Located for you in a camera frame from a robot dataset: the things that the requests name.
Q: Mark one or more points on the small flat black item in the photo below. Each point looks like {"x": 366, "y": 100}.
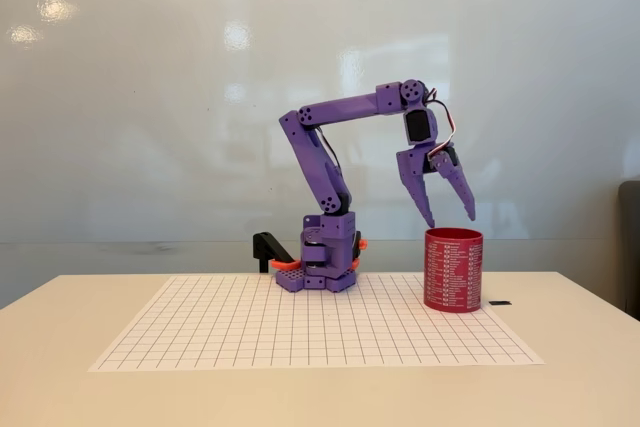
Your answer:
{"x": 500, "y": 302}

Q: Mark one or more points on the purple gripper with motor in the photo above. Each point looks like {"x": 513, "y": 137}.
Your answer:
{"x": 413, "y": 163}

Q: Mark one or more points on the red cup with white print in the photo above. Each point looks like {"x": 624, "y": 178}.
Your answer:
{"x": 452, "y": 272}

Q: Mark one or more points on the white grid paper sheet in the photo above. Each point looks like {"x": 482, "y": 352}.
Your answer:
{"x": 350, "y": 337}

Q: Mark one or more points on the black clamp with orange pad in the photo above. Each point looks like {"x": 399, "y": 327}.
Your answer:
{"x": 265, "y": 244}

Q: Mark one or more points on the purple robot arm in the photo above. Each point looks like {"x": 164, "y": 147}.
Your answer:
{"x": 320, "y": 167}

